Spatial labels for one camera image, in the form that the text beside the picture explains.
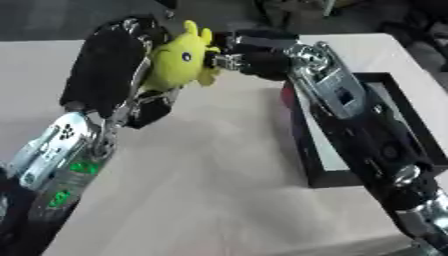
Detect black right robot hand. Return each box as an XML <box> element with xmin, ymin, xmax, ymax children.
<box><xmin>204</xmin><ymin>29</ymin><xmax>301</xmax><ymax>82</ymax></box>

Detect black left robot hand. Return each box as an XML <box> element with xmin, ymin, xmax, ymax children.
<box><xmin>57</xmin><ymin>14</ymin><xmax>181</xmax><ymax>130</ymax></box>

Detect yellow plush toy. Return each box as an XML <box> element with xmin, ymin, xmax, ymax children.
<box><xmin>138</xmin><ymin>19</ymin><xmax>223</xmax><ymax>93</ymax></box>

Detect black box white inside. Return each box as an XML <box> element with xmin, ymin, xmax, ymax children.
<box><xmin>278</xmin><ymin>71</ymin><xmax>448</xmax><ymax>189</ymax></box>

